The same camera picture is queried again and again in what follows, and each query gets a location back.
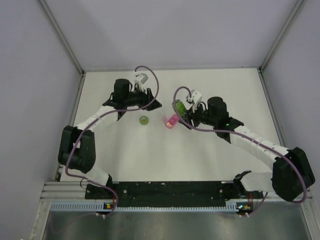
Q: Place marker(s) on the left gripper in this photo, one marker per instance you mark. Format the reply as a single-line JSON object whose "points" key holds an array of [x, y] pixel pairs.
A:
{"points": [[145, 98]]}

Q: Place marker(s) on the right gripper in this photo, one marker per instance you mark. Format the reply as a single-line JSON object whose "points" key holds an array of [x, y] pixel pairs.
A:
{"points": [[190, 115]]}

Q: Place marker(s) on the green pill bottle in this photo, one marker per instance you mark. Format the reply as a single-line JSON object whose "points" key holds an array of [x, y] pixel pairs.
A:
{"points": [[181, 109]]}

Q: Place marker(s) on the green bottle cap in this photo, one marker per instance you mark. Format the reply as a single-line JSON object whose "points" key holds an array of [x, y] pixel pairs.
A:
{"points": [[144, 120]]}

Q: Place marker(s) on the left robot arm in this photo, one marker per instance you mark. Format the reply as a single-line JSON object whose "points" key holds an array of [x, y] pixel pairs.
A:
{"points": [[77, 150]]}

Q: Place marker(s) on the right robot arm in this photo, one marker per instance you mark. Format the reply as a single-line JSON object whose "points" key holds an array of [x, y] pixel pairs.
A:
{"points": [[289, 172]]}

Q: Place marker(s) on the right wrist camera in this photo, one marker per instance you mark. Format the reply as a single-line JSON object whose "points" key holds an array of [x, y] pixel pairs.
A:
{"points": [[194, 99]]}

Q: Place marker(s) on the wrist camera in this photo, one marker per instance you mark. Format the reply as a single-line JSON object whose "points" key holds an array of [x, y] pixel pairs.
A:
{"points": [[139, 81], [194, 99]]}

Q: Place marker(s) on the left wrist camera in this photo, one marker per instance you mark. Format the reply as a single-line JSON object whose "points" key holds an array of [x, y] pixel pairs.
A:
{"points": [[139, 81]]}

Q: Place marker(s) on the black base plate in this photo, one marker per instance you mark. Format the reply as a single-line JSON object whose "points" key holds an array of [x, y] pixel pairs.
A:
{"points": [[169, 194]]}

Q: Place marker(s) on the grey cable duct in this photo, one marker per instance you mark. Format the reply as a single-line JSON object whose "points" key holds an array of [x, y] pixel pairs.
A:
{"points": [[92, 206]]}

